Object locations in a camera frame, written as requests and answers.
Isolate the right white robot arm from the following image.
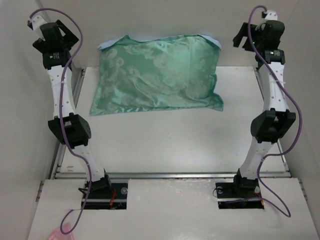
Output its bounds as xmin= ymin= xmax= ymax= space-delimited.
xmin=231 ymin=20 xmax=296 ymax=197

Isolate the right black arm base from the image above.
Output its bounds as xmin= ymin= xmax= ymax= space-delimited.
xmin=212 ymin=173 xmax=264 ymax=210

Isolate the light blue pillowcase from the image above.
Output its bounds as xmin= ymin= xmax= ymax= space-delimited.
xmin=89 ymin=34 xmax=224 ymax=116

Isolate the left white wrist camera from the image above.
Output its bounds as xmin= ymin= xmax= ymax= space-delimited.
xmin=27 ymin=15 xmax=48 ymax=40

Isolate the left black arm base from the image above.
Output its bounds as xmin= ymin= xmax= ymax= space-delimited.
xmin=78 ymin=179 xmax=129 ymax=210

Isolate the pink cloth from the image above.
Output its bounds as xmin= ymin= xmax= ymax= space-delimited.
xmin=48 ymin=223 xmax=74 ymax=240

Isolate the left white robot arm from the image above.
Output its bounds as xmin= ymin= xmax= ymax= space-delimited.
xmin=28 ymin=15 xmax=112 ymax=199

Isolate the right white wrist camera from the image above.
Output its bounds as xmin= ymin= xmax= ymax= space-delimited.
xmin=256 ymin=10 xmax=278 ymax=29

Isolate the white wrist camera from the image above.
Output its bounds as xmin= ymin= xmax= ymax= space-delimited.
xmin=256 ymin=10 xmax=278 ymax=29
xmin=27 ymin=15 xmax=48 ymax=40

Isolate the front aluminium rail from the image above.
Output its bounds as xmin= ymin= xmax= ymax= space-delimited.
xmin=51 ymin=170 xmax=291 ymax=180

